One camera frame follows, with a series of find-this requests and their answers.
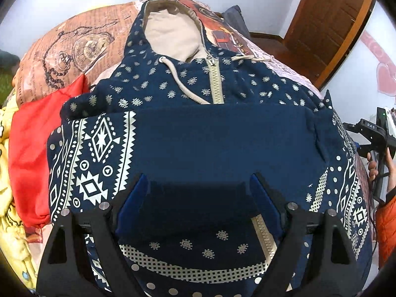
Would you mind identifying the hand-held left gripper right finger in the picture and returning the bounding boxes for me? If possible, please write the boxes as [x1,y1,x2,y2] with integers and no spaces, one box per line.
[249,173,364,297]

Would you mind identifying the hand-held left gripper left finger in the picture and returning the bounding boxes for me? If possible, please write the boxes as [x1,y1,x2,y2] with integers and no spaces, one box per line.
[36,173,149,297]

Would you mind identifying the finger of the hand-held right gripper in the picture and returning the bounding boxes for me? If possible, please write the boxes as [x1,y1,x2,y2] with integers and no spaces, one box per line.
[342,119,387,138]
[354,142,387,159]

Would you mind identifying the navy patterned zip hoodie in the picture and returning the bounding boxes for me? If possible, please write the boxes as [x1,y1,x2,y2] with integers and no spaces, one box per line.
[46,0,376,297]

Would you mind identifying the person's right forearm orange sleeve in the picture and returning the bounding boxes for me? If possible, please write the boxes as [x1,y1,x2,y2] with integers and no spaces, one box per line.
[374,189,396,270]

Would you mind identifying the person's right hand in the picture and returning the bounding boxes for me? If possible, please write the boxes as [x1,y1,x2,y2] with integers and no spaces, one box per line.
[367,151,396,194]

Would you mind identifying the brown wooden door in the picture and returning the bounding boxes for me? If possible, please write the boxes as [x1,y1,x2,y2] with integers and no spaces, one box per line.
[283,0,376,89]

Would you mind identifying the red cloth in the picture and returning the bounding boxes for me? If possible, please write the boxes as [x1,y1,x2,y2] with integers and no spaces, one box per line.
[9,74,90,228]

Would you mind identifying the yellow printed cloth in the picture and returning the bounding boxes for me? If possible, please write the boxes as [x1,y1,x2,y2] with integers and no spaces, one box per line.
[0,90,41,291]

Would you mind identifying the dark blue-grey cloth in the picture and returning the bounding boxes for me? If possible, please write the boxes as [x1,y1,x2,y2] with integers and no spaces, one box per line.
[222,5,250,36]

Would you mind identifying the green mat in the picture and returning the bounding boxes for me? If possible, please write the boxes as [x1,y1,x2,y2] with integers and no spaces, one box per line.
[0,68,19,106]

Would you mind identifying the pink heart wall sticker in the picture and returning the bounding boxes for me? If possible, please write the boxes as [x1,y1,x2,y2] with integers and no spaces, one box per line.
[360,31,396,96]

